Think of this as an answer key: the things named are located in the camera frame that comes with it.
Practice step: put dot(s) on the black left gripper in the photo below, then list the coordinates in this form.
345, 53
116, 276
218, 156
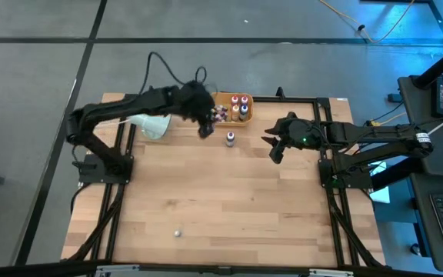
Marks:
196, 100

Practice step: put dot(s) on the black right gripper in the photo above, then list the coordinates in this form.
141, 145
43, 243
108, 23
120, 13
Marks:
302, 134

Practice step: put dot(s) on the large blue food coloring bottle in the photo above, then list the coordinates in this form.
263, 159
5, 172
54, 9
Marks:
244, 111

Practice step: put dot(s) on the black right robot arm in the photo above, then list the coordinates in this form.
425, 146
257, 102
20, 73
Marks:
379, 134

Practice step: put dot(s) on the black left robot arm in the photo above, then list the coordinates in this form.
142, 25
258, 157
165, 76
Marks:
102, 111

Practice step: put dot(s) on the yellow plastic bin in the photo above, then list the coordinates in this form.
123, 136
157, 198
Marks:
225, 99

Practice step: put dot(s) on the small white ball lower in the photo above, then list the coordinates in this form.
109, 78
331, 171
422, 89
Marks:
177, 233

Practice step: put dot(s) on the small black box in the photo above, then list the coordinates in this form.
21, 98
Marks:
394, 98

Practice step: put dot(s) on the black diagonal pole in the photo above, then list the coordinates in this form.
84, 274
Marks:
440, 67
398, 171

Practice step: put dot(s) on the black side desk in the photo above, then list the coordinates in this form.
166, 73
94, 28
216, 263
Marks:
421, 231
437, 161

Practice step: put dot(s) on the black caster wheel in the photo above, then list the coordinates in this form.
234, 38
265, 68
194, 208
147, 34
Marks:
416, 250

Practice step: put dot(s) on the black aluminium table frame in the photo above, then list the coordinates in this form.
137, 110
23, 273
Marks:
283, 99

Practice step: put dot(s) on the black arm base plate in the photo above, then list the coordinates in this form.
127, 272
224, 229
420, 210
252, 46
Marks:
356, 181
90, 175

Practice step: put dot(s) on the black camera gantry bar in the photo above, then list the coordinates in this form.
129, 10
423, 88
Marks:
33, 269

